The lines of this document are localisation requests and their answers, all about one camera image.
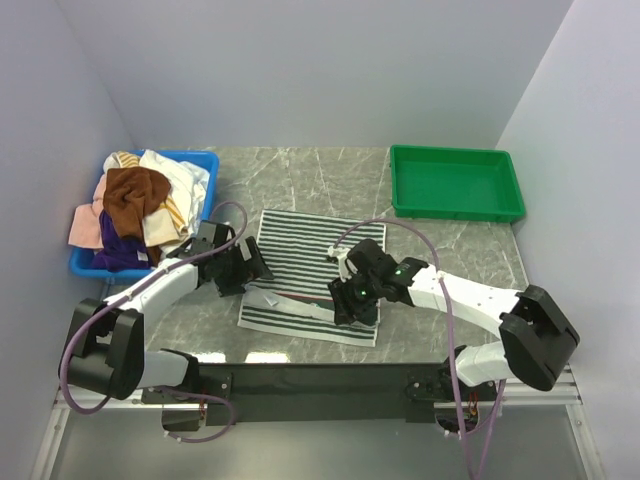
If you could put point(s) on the blue plastic bin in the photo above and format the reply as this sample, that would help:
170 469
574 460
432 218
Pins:
80 261

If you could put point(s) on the cream yellow striped towel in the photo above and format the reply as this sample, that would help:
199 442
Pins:
160 226

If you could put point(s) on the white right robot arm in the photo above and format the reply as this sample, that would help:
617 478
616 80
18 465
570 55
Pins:
534 338

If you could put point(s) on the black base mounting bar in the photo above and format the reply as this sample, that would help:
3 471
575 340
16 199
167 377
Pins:
271 392

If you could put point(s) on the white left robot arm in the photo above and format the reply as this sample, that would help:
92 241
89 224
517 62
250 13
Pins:
106 351

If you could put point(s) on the green plastic tray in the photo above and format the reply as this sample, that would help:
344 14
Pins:
455 184

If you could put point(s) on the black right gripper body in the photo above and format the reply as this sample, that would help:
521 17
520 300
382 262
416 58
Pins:
360 291

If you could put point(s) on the pink towel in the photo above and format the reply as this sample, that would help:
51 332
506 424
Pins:
85 230

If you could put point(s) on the brown towel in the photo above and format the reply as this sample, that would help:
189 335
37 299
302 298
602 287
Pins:
131 194

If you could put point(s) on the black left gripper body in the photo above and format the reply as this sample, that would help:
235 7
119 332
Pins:
234 270

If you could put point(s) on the purple towel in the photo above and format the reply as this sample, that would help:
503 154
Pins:
118 254

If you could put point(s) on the aluminium frame rail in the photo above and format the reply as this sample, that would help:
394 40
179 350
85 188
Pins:
539 435

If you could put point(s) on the green white striped towel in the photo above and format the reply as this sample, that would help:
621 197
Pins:
296 302

